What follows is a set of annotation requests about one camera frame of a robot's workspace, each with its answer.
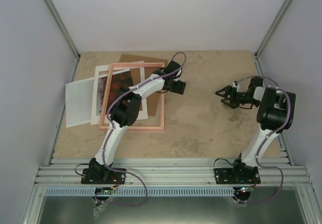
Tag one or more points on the white mat board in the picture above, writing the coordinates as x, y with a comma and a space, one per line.
95, 103

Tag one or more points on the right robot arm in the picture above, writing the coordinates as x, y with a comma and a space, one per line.
275, 114

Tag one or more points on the blue grey cable duct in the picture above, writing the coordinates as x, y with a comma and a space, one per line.
140, 192

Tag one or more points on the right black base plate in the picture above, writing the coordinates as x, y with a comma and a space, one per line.
237, 176

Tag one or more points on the brown backing board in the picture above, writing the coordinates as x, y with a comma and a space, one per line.
153, 100

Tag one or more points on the red black photo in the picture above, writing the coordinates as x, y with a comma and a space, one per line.
119, 79

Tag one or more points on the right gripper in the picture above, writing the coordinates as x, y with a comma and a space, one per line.
229, 90

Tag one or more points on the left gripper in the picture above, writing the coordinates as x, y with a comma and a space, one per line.
179, 89

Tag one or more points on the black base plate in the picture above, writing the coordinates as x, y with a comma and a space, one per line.
237, 176
89, 176

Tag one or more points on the pink picture frame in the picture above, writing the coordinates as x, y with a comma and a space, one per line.
161, 103

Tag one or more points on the right corner aluminium post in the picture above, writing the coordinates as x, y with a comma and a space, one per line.
275, 24

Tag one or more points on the aluminium rail base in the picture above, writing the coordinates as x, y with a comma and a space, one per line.
173, 172

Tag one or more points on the clear acrylic sheet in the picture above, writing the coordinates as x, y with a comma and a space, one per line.
152, 120

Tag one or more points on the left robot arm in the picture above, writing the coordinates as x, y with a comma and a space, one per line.
122, 113

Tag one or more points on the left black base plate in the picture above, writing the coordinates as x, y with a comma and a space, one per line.
89, 176

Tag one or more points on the white paper sheet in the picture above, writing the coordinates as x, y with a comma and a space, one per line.
78, 102

